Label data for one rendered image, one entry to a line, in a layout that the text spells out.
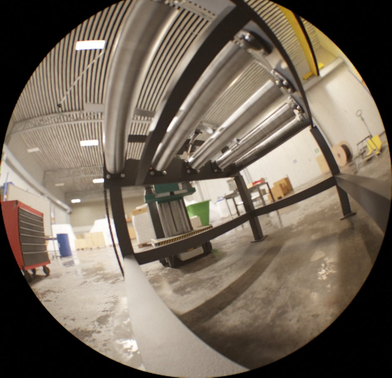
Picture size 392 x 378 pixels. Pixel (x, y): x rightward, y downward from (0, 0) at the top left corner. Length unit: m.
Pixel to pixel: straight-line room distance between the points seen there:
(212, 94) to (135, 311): 0.56
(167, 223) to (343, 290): 1.69
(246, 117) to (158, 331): 0.74
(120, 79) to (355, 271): 0.98
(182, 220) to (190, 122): 1.39
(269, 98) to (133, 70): 0.56
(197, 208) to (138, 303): 3.34
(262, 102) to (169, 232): 1.58
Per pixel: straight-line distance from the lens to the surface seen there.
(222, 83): 0.47
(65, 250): 5.74
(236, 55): 0.46
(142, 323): 0.17
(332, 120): 11.29
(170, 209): 1.75
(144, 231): 4.25
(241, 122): 0.70
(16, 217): 2.02
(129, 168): 0.90
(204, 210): 3.58
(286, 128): 1.20
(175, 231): 1.73
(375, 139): 4.90
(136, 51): 0.37
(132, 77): 0.40
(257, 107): 0.68
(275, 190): 6.38
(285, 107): 0.94
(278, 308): 0.59
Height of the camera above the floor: 0.44
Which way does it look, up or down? 16 degrees up
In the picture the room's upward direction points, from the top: 18 degrees counter-clockwise
